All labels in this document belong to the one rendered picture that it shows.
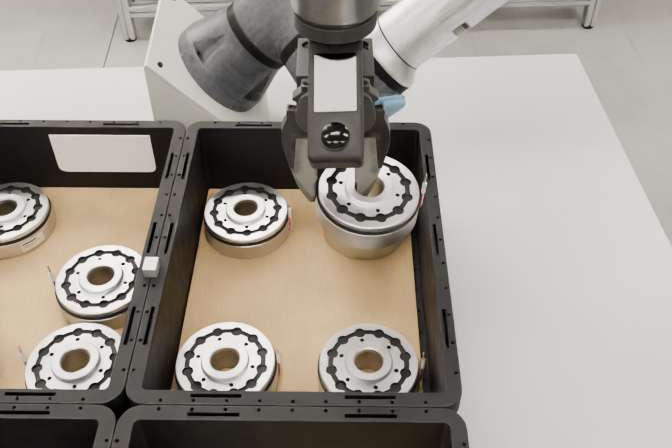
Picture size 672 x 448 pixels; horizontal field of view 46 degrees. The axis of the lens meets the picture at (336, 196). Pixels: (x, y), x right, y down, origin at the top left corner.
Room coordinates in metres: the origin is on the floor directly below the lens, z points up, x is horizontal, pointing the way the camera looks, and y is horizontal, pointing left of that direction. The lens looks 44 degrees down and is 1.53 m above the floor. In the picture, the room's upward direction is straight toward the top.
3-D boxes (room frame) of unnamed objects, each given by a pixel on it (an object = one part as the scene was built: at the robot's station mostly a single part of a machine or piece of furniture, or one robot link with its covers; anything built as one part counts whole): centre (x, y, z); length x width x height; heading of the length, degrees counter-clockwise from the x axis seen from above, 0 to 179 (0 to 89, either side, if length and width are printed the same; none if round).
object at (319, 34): (0.60, 0.00, 1.13); 0.09 x 0.08 x 0.12; 0
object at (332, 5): (0.59, 0.00, 1.21); 0.08 x 0.08 x 0.05
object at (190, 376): (0.46, 0.11, 0.86); 0.10 x 0.10 x 0.01
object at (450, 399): (0.57, 0.04, 0.92); 0.40 x 0.30 x 0.02; 179
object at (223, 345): (0.46, 0.11, 0.86); 0.05 x 0.05 x 0.01
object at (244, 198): (0.68, 0.11, 0.86); 0.05 x 0.05 x 0.01
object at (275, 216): (0.68, 0.11, 0.86); 0.10 x 0.10 x 0.01
